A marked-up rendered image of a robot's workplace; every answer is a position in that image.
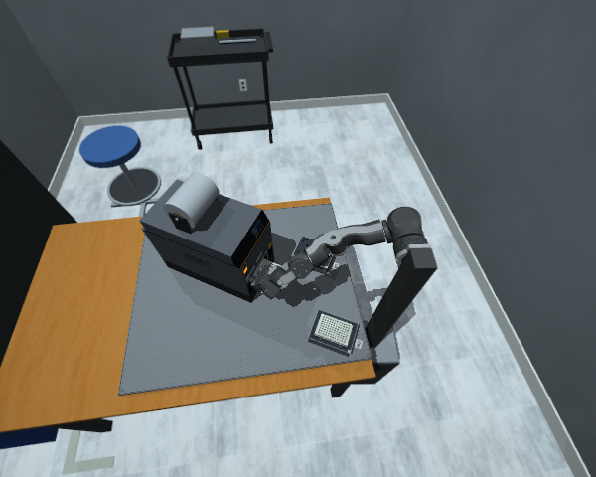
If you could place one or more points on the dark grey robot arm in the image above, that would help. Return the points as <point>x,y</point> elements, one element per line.
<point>402,228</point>

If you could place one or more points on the grey cylinder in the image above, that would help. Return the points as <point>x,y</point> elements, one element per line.
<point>193,198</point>

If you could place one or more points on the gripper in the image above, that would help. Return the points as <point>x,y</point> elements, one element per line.
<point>263,284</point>

